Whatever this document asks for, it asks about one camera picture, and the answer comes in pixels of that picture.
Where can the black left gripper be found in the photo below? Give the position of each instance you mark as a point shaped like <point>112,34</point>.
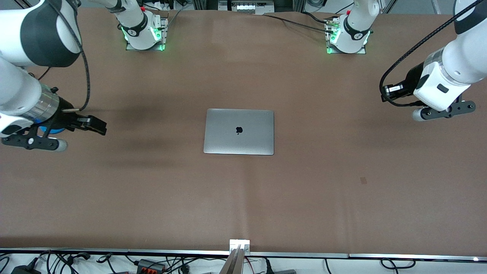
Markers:
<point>412,77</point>

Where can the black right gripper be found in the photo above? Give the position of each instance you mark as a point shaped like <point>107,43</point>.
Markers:
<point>65,115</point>

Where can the grey laptop computer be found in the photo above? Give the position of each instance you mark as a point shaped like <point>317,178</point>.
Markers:
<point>228,140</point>

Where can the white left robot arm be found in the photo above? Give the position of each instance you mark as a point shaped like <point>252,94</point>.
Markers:
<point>464,57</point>

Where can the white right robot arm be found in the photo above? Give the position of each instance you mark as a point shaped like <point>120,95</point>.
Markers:
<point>15,87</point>

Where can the blue desk lamp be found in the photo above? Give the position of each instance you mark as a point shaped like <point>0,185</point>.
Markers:
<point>57,131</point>

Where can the brown table cover sheet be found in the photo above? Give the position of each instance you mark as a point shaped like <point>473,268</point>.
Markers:
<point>342,190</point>

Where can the aluminium corner strut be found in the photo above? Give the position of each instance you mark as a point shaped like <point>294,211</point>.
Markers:
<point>23,3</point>

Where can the grey orange connector box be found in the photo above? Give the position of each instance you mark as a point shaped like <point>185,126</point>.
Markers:
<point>146,263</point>

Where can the black power adapter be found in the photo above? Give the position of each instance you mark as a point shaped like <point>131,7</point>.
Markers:
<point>24,269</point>

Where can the grey power strip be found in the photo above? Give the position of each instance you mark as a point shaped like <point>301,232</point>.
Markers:
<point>247,7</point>

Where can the grey flat block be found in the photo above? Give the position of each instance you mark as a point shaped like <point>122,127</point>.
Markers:
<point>285,272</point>

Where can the black power plug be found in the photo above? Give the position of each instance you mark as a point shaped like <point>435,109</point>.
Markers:
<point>269,268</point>

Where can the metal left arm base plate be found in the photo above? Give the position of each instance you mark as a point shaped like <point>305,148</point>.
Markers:
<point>330,51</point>

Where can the aluminium frame strut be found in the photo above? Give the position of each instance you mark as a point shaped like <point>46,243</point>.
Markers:
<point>388,5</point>

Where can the thin grey frame strut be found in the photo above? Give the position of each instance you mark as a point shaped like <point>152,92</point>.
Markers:
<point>436,7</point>

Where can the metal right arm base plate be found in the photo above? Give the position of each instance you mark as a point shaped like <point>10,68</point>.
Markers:
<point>164,34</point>

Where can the aluminium frame post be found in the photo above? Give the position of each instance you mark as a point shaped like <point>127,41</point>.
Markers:
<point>289,4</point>
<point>205,3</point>

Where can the silver table edge rail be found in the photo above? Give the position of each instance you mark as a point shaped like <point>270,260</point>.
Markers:
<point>304,254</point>

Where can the white metal bracket plate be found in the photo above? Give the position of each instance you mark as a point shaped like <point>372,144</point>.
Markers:
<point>245,243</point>

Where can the aluminium camera post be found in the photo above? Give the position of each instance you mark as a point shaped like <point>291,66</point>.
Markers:
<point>234,266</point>

